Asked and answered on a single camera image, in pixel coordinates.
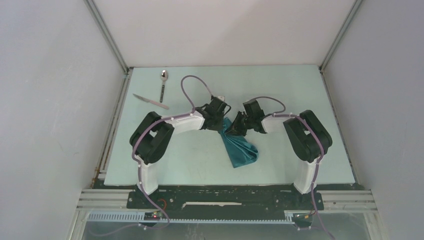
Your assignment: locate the teal cloth napkin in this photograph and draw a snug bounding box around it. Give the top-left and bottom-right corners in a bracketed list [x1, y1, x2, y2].
[218, 130, 259, 168]

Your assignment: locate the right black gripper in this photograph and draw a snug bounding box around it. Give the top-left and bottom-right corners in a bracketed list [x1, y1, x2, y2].
[224, 111, 254, 137]

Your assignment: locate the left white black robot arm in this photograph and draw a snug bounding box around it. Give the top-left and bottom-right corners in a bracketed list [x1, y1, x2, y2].
[129, 96, 231, 208]

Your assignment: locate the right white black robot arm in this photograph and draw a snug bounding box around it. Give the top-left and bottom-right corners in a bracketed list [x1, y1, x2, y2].
[225, 99, 333, 209]

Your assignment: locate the grey slotted cable duct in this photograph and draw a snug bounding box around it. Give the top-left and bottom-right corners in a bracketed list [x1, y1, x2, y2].
[86, 211, 294, 224]

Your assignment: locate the silver spoon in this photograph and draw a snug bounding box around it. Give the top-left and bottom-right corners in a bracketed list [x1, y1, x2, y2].
[159, 70, 169, 103]

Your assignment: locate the silver knife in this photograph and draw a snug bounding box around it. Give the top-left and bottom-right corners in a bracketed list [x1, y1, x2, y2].
[132, 93, 170, 110]

